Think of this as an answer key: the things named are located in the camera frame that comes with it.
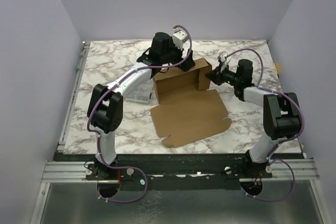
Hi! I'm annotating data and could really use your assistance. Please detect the aluminium extrusion frame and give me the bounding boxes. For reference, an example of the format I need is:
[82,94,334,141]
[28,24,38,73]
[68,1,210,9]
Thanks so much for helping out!
[30,41,91,223]

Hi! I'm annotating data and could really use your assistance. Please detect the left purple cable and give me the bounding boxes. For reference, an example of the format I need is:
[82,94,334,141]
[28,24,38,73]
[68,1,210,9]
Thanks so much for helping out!
[86,25,194,204]

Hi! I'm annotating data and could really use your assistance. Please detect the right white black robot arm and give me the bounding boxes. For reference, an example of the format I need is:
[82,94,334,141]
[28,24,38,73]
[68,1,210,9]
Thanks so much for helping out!
[206,59,305,177]

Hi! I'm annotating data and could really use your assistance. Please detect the clear plastic screw organizer box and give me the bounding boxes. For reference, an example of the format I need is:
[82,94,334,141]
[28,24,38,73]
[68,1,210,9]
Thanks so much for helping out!
[126,80,153,104]

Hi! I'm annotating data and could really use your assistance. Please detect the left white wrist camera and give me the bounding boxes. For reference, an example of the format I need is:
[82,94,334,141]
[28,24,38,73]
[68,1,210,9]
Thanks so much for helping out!
[172,27,189,51]

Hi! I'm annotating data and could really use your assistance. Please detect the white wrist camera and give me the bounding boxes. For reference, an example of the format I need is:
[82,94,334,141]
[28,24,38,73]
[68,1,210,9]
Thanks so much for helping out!
[217,51,231,72]
[172,27,189,51]

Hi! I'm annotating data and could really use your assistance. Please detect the brown cardboard box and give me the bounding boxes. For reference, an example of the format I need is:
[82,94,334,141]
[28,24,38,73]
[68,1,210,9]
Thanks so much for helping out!
[150,58,232,148]

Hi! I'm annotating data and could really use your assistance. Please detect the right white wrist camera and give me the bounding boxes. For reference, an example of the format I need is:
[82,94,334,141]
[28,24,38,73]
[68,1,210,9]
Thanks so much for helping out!
[217,51,231,72]

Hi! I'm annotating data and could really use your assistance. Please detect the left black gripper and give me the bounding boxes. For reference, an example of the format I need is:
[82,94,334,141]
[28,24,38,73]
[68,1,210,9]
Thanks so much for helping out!
[160,37,194,71]

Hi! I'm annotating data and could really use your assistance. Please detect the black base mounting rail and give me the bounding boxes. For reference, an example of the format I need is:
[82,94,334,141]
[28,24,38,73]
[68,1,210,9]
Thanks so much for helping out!
[86,154,272,190]

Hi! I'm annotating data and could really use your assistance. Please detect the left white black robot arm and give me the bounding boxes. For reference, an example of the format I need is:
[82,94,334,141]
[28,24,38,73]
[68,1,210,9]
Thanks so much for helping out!
[87,26,195,179]

